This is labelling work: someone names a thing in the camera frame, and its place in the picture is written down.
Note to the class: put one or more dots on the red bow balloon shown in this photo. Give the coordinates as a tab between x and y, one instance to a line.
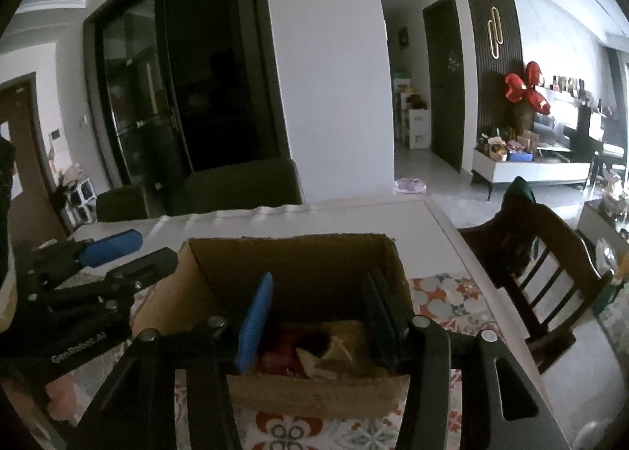
526	86

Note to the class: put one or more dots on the patterned table mat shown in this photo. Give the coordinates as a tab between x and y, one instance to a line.
442	292

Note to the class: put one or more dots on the dark glass sliding door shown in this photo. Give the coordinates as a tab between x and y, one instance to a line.
196	76

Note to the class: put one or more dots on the white wall intercom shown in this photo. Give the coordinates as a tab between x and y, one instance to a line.
58	140

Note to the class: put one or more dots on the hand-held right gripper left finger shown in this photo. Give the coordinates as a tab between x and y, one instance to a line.
255	317

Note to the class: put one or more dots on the dark slatted wall panel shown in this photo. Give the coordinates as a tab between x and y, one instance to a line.
491	96

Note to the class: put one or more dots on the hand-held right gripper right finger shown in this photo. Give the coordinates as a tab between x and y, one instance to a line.
381	317

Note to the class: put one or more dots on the pink floor item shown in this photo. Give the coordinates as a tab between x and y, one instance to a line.
410	186

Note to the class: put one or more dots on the gold wall ornament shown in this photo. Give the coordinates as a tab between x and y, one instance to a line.
494	32

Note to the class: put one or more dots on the dark green chair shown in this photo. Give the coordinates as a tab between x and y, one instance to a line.
241	187
120	204

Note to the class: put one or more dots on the dark wooden chair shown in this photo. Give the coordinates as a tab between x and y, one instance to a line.
550	253

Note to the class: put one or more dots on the white toy shelf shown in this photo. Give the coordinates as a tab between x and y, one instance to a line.
413	120

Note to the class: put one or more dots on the red snack packet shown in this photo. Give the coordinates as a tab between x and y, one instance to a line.
277	356

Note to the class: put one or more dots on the white low cabinet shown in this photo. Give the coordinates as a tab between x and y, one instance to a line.
530	169

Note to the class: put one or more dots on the person's left hand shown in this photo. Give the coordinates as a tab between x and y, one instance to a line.
61	393

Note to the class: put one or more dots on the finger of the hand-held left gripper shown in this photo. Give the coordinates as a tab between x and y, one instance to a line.
147	263
113	246

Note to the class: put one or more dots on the green cloth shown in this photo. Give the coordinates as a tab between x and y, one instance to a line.
521	194

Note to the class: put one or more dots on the dark room door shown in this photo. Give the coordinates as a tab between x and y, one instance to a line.
442	86

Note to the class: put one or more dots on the brown cardboard box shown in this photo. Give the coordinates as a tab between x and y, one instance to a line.
304	258

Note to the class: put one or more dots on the brown wooden door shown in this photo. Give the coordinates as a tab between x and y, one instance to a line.
29	174

